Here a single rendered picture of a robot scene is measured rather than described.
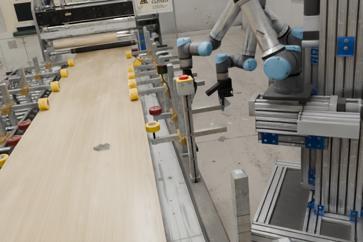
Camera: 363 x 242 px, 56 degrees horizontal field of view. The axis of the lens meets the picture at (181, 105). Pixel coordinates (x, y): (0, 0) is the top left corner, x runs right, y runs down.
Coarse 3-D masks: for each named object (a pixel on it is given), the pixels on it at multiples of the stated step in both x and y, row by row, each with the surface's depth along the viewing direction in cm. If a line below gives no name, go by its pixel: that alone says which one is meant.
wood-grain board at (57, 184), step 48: (96, 96) 251; (48, 144) 179; (96, 144) 172; (144, 144) 166; (0, 192) 139; (48, 192) 135; (96, 192) 131; (144, 192) 127; (0, 240) 111; (48, 240) 108; (96, 240) 106; (144, 240) 103
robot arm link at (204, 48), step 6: (192, 42) 180; (198, 42) 179; (204, 42) 177; (210, 42) 183; (192, 48) 179; (198, 48) 176; (204, 48) 175; (210, 48) 178; (192, 54) 181; (198, 54) 178; (204, 54) 177; (210, 54) 179
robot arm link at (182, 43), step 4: (180, 40) 181; (184, 40) 180; (188, 40) 181; (180, 44) 182; (184, 44) 181; (188, 44) 180; (180, 48) 182; (184, 48) 181; (180, 52) 183; (184, 52) 182; (188, 52) 181; (180, 56) 184; (184, 56) 183; (188, 56) 184
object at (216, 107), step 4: (216, 104) 218; (192, 108) 216; (196, 108) 216; (200, 108) 215; (204, 108) 215; (208, 108) 215; (212, 108) 216; (216, 108) 216; (220, 108) 217; (168, 112) 214; (192, 112) 215; (196, 112) 215; (200, 112) 216; (156, 116) 211; (160, 116) 212; (164, 116) 212; (168, 116) 213; (156, 120) 213
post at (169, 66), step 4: (168, 64) 198; (168, 68) 198; (172, 68) 199; (168, 72) 199; (172, 72) 200; (172, 76) 200; (172, 80) 201; (172, 84) 202; (172, 88) 203; (172, 92) 204; (172, 96) 204; (172, 100) 205; (172, 104) 206; (172, 108) 207; (176, 108) 207; (176, 112) 208; (176, 124) 211; (176, 128) 212; (176, 132) 212
